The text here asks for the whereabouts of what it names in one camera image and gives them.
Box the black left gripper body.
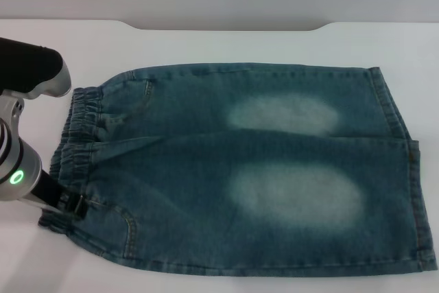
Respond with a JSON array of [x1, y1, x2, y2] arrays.
[[31, 168, 68, 212]]

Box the blue denim shorts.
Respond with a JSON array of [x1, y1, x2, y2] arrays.
[[37, 62, 438, 270]]

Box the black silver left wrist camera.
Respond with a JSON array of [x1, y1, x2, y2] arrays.
[[0, 36, 72, 100]]

